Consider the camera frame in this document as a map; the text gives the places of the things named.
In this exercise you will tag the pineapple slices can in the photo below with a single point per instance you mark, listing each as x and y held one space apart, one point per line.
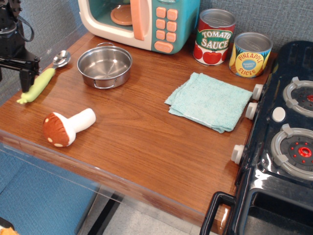
250 54

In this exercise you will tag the tomato sauce can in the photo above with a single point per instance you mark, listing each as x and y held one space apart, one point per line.
215 30

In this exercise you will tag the orange object at corner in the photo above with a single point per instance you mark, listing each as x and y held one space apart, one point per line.
7 228

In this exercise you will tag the orange microwave plate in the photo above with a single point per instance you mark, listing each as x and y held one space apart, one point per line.
121 15

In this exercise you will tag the white stove knob bottom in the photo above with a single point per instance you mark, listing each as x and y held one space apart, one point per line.
237 153

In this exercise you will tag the small steel pot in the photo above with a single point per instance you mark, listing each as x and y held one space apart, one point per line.
105 66

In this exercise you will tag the teal toy microwave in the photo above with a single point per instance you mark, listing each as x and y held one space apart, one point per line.
157 25

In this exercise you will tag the white stove knob top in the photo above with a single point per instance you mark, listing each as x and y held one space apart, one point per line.
257 91

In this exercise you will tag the white stove knob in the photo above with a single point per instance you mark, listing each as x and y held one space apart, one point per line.
237 153
251 110
257 91

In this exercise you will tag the white round stove button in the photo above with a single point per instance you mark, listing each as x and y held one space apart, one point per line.
278 114

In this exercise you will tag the white stove knob middle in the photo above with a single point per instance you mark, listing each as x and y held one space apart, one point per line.
251 110

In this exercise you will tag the plush brown mushroom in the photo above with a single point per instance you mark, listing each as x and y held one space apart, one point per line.
61 131

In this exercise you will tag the light blue folded cloth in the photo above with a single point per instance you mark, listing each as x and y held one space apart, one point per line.
209 102

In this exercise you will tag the black toy stove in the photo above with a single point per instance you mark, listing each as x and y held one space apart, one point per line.
274 184

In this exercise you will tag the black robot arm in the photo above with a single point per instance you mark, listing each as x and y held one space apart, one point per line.
9 21

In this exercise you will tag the spoon with green handle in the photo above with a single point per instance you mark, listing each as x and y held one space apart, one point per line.
40 83

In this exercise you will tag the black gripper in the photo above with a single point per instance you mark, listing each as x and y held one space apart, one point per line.
12 49

